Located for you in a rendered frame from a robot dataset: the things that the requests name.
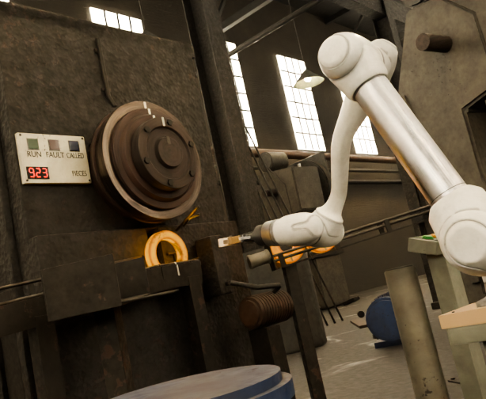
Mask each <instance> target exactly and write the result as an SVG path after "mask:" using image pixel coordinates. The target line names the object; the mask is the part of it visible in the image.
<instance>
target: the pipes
mask: <svg viewBox="0 0 486 399"><path fill-rule="evenodd" d="M323 1H324V0H313V1H311V2H309V3H307V4H305V5H304V6H303V7H301V8H299V9H297V10H295V11H294V12H293V13H291V14H289V15H288V16H286V17H284V18H283V19H281V20H280V21H278V22H276V23H274V24H273V25H271V26H270V27H268V28H266V29H265V30H264V31H262V32H260V33H258V34H256V35H255V36H254V37H252V38H250V39H249V40H246V41H245V42H244V43H243V44H240V45H239V46H237V47H235V48H234V49H232V50H231V51H229V52H228V55H229V58H230V57H231V56H233V55H235V54H237V53H238V52H239V51H242V50H243V49H245V48H247V47H248V46H250V45H251V44H254V43H255V42H257V41H258V40H260V39H262V38H263V37H265V36H266V35H268V34H270V33H271V32H273V31H275V30H276V29H278V28H280V27H281V26H283V25H285V24H286V23H288V22H289V21H292V20H293V19H295V18H296V17H298V16H300V15H301V14H303V13H304V12H306V11H308V10H310V9H312V8H313V7H314V6H316V5H318V4H320V3H321V2H323ZM251 149H252V152H253V153H254V155H255V158H258V157H259V155H258V153H257V152H256V149H255V148H251ZM258 150H259V152H260V154H262V153H263V152H283V153H285V154H286V155H287V157H288V159H302V160H303V159H305V158H308V157H310V156H312V155H315V154H317V153H320V152H307V151H294V150H269V149H258ZM325 157H326V161H331V153H325ZM349 161H350V162H372V163H390V164H396V163H397V161H396V158H395V157H382V156H370V155H357V154H350V158H349ZM348 172H363V173H399V170H388V169H349V170H348ZM347 184H402V182H401V180H348V183H347Z"/></svg>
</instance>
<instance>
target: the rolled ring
mask: <svg viewBox="0 0 486 399"><path fill-rule="evenodd" d="M161 240H164V241H168V242H169V243H171V244H172V245H173V247H174V249H175V250H176V253H177V262H178V261H184V260H188V251H187V248H186V246H185V243H184V242H183V240H182V239H181V238H180V237H179V236H178V235H177V234H175V233H174V232H172V231H169V230H163V231H160V232H157V233H155V234H153V235H152V236H151V237H150V238H149V239H148V241H147V243H146V247H145V259H146V263H147V265H148V267H149V266H153V265H157V264H160V263H159V261H158V258H157V254H156V250H157V246H158V243H159V242H160V241H161Z"/></svg>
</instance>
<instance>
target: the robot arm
mask: <svg viewBox="0 0 486 399"><path fill-rule="evenodd" d="M397 54H398V51H397V47H396V46H395V45H394V44H392V43H391V42H389V41H388V40H384V39H376V40H374V41H372V42H370V41H369V40H367V39H366V38H364V37H362V36H360V35H357V34H355V33H353V32H339V33H336V34H333V35H332V36H330V37H329V38H328V39H327V40H325V41H324V43H323V44H322V45H321V47H320V49H319V52H318V62H319V65H320V68H321V70H322V72H323V73H324V75H325V76H327V77H328V78H329V80H330V81H331V82H332V83H333V84H334V85H335V86H336V87H337V88H338V89H339V90H340V91H341V92H342V93H343V94H344V95H345V97H344V102H343V105H342V108H341V110H340V115H339V118H338V120H337V123H336V127H335V130H334V133H333V137H332V146H331V178H332V188H331V193H330V197H329V198H328V201H327V202H326V204H325V205H324V206H322V207H317V209H316V210H315V211H314V212H313V213H307V212H302V213H296V214H292V215H286V216H283V217H282V218H280V219H276V220H272V221H268V222H265V223H264V224H263V225H259V226H256V227H255V229H254V231H253V232H252V231H251V232H248V233H246V234H242V235H238V236H235V237H232V235H230V236H229V237H225V238H221V239H218V247H223V246H228V245H238V243H243V242H244V243H253V242H255V243H257V244H258V245H259V246H266V245H267V246H269V247H270V246H281V245H288V246H304V245H308V246H311V247H315V248H327V247H331V246H334V245H337V244H338V243H339V242H341V240H342V239H343V237H344V226H343V219H342V216H341V213H342V210H343V207H344V203H345V200H346V196H347V183H348V170H349V158H350V149H351V143H352V140H353V138H354V136H355V133H356V132H357V130H358V129H359V127H360V126H361V125H362V123H363V121H364V120H365V119H366V118H367V117H368V118H369V119H370V121H371V122H372V124H373V125H374V126H375V127H376V129H377V130H378V132H379V133H380V135H381V136H382V138H383V139H384V140H385V142H386V143H387V145H388V146H389V148H390V149H391V151H392V152H393V153H394V154H395V156H396V157H397V159H398V160H399V162H400V163H401V164H402V166H403V167H404V169H405V170H406V172H407V173H408V175H409V176H410V177H411V178H412V180H413V181H414V183H415V184H416V186H417V188H418V189H419V190H420V191H421V193H422V194H423V196H424V197H425V199H426V200H427V202H428V203H429V204H430V205H431V209H430V214H429V223H430V225H431V227H432V229H433V231H434V232H435V236H436V237H437V239H438V241H439V245H440V249H441V251H442V254H443V256H444V257H445V258H446V260H447V261H448V262H449V263H450V264H451V265H452V266H453V267H455V268H456V269H457V270H459V271H460V272H464V273H465V274H468V275H471V276H482V279H483V281H484V287H485V291H486V191H485V190H483V188H480V187H477V186H474V185H470V184H466V183H465V182H464V181H463V180H462V178H461V177H460V175H459V174H458V172H457V171H456V170H455V168H454V167H453V166H452V165H451V164H450V162H449V161H448V159H447V158H446V156H445V155H444V153H443V152H442V151H441V150H440V149H439V147H438V146H437V144H436V143H435V141H434V140H433V139H432V137H431V136H430V135H429V134H428V133H427V131H426V130H425V128H424V127H423V125H422V124H421V123H420V122H419V121H418V119H417V118H416V116H415V115H414V114H413V112H412V111H411V109H410V108H409V107H408V106H407V105H406V103H405V102H404V100H403V99H402V98H401V96H400V95H399V93H398V92H397V91H396V90H395V89H394V87H393V86H392V84H391V83H390V79H391V77H392V76H393V72H394V71H395V68H396V65H397ZM476 304H477V308H478V307H483V306H486V297H485V298H482V299H481V300H480V301H478V302H476Z"/></svg>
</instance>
